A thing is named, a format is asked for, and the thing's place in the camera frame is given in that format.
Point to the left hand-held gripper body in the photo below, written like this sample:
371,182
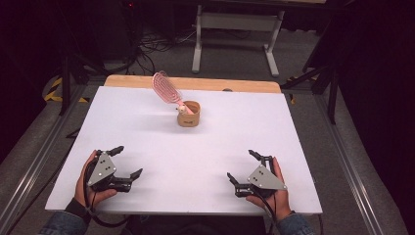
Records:
102,169

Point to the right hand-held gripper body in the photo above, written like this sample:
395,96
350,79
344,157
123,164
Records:
266,179

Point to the brown cup with small figure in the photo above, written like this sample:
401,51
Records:
189,119

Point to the pink hairbrush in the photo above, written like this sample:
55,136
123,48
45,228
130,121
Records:
164,86

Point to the person's left hand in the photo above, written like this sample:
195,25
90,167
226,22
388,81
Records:
98,196

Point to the person's right hand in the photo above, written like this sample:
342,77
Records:
277,204

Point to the white board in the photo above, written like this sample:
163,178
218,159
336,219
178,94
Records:
182,163

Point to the person's dark lap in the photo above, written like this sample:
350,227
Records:
195,225

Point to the wooden table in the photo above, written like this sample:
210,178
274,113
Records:
212,84

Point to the black metal stand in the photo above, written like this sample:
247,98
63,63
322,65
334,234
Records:
326,78
73,75

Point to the yellow black hazard tape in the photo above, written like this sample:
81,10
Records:
54,89

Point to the aluminium floor rail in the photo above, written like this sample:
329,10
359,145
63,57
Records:
349,166
36,160

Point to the grey metal desk frame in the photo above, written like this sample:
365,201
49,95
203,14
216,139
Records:
239,21

